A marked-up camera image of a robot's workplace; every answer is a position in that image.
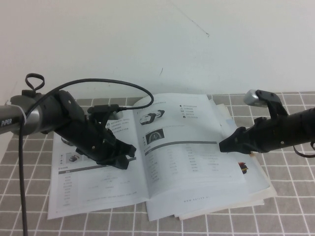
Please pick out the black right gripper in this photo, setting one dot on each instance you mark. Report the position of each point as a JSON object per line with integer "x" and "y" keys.
{"x": 270, "y": 135}

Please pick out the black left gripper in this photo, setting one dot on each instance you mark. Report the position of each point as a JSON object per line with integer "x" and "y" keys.
{"x": 96, "y": 142}

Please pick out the white product catalogue book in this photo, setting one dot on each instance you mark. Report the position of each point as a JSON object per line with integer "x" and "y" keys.
{"x": 103, "y": 186}

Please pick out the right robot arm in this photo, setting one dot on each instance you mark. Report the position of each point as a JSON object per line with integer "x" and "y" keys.
{"x": 302, "y": 127}

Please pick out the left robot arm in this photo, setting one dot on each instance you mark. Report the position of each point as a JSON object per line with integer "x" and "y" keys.
{"x": 14, "y": 118}

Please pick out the grey white-checked tablecloth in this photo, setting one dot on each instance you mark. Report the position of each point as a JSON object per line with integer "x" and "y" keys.
{"x": 290, "y": 191}

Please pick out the white brochure with web address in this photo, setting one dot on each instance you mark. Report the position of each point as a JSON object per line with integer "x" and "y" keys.
{"x": 197, "y": 205}

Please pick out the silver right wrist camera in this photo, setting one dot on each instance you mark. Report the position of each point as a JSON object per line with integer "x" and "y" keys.
{"x": 251, "y": 98}

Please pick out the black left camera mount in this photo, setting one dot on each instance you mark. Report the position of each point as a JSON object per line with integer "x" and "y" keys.
{"x": 101, "y": 109}

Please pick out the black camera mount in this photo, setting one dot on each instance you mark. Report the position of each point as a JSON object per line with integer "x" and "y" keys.
{"x": 273, "y": 103}
{"x": 101, "y": 109}

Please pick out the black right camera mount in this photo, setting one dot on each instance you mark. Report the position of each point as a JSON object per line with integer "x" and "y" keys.
{"x": 273, "y": 103}

